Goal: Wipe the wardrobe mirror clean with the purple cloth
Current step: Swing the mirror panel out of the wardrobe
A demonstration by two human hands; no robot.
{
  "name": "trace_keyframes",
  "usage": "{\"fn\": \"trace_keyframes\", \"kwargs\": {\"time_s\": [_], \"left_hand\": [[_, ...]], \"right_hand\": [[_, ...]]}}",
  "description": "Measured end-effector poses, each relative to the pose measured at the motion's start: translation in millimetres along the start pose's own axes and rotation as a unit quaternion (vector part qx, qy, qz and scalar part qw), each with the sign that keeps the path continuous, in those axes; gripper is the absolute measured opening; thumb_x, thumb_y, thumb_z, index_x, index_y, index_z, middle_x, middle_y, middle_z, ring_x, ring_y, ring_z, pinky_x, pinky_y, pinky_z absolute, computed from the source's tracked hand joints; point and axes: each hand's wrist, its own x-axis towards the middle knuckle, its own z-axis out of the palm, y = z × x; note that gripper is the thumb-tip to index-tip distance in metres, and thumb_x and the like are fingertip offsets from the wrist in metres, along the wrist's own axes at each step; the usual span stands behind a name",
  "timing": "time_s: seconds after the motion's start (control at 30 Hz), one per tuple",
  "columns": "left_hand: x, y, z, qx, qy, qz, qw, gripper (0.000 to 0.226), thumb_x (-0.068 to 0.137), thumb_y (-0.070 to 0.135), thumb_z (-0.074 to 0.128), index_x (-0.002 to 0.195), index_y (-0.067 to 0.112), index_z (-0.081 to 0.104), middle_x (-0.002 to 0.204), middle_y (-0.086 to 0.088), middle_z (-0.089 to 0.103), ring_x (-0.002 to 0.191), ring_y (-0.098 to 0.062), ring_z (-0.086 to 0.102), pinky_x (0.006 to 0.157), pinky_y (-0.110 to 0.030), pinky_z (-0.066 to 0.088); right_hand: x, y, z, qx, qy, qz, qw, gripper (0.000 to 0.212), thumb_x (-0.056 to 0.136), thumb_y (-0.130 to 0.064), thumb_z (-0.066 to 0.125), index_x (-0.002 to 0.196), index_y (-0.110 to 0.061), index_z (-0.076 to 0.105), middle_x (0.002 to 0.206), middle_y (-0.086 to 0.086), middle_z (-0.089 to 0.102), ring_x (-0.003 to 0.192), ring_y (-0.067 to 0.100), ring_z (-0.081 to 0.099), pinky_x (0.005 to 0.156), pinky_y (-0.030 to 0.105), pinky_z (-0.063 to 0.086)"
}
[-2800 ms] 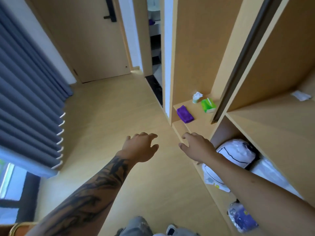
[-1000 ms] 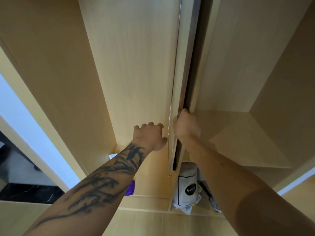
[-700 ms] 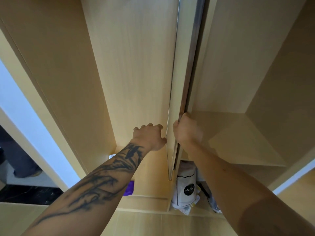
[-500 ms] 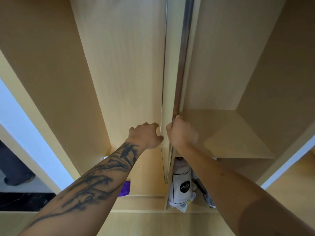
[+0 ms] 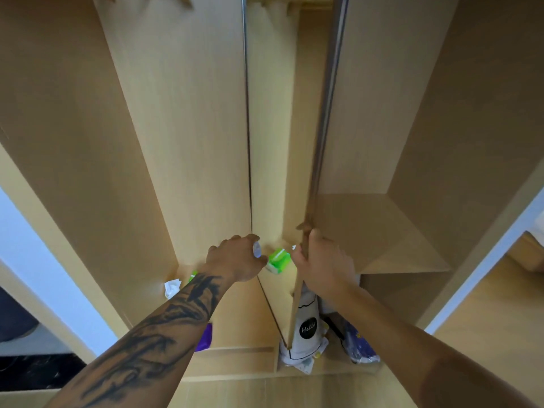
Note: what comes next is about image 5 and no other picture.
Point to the light wooden wardrobe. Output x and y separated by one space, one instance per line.
170 101

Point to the purple cleaning cloth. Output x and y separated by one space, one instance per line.
205 337

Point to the person's right hand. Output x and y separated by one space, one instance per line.
325 267

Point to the person's right forearm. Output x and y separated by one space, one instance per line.
425 365

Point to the white bag with black label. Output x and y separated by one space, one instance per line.
306 331

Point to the clear plastic water bottle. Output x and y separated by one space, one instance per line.
256 249

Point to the blue plastic bag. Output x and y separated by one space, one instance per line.
359 344

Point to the pull-out wardrobe mirror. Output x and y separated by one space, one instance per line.
272 165

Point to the person's left forearm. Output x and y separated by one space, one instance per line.
148 348

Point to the person's left hand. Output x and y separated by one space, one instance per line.
233 259

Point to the paper cup with tissue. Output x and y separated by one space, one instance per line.
172 288

